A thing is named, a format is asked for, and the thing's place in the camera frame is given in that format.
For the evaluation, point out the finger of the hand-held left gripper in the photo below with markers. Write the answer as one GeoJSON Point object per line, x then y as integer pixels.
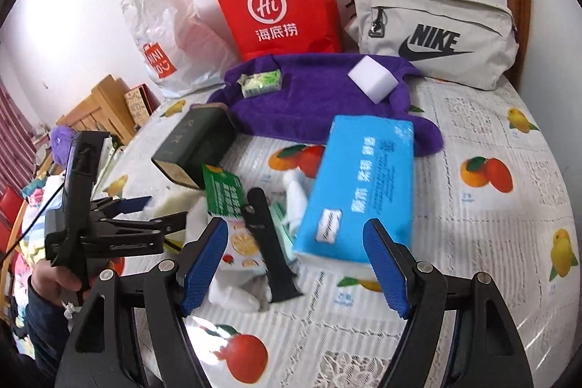
{"type": "Point", "coordinates": [172, 220]}
{"type": "Point", "coordinates": [136, 204]}

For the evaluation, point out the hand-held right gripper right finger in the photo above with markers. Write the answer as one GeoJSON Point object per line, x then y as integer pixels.
{"type": "Point", "coordinates": [386, 270]}

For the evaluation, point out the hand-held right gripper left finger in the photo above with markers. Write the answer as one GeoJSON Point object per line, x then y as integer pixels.
{"type": "Point", "coordinates": [204, 267]}

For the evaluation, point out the pale yellow cloth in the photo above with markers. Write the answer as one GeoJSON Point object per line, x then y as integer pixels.
{"type": "Point", "coordinates": [182, 199]}

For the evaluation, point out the green wipes packet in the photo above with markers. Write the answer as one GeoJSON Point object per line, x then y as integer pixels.
{"type": "Point", "coordinates": [223, 197]}

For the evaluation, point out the black plastic tool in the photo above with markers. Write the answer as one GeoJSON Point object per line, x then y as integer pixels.
{"type": "Point", "coordinates": [263, 242]}

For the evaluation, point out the blue tissue pack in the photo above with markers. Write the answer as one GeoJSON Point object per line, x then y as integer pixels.
{"type": "Point", "coordinates": [359, 188]}

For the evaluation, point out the light green packet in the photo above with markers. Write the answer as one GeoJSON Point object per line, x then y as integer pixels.
{"type": "Point", "coordinates": [284, 233]}

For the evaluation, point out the small green tissue pack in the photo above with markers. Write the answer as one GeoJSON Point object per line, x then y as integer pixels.
{"type": "Point", "coordinates": [261, 83]}

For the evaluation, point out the person's left forearm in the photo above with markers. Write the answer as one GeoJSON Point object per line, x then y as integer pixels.
{"type": "Point", "coordinates": [45, 329]}

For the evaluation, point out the person's left hand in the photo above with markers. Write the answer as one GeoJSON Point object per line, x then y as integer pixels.
{"type": "Point", "coordinates": [54, 283]}

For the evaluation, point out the purple plush toy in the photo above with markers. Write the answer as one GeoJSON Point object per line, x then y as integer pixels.
{"type": "Point", "coordinates": [61, 142]}

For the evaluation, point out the red chair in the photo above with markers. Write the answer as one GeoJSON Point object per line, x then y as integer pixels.
{"type": "Point", "coordinates": [9, 206]}

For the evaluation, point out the dark green box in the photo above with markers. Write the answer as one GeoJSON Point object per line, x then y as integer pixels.
{"type": "Point", "coordinates": [191, 147]}

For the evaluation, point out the wooden chair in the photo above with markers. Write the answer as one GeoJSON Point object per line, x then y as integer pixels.
{"type": "Point", "coordinates": [104, 106]}

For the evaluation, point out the striped curtain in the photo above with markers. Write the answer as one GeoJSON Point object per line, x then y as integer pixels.
{"type": "Point", "coordinates": [13, 133]}

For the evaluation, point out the fruit print tablecloth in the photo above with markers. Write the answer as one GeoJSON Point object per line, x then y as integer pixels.
{"type": "Point", "coordinates": [477, 233]}

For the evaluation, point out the patterned brown box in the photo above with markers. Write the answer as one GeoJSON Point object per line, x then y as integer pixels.
{"type": "Point", "coordinates": [136, 104]}

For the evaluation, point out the pile of colourful clothes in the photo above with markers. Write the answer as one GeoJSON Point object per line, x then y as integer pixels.
{"type": "Point", "coordinates": [22, 274]}

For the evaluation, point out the purple towel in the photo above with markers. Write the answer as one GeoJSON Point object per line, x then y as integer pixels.
{"type": "Point", "coordinates": [309, 106]}

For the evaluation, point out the white plastic bag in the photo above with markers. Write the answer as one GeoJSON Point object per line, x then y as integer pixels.
{"type": "Point", "coordinates": [172, 29]}

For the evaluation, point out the white sponge block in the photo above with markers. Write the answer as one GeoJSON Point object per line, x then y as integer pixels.
{"type": "Point", "coordinates": [370, 79]}

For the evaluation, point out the grey waist bag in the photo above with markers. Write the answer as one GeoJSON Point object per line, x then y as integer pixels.
{"type": "Point", "coordinates": [477, 33]}

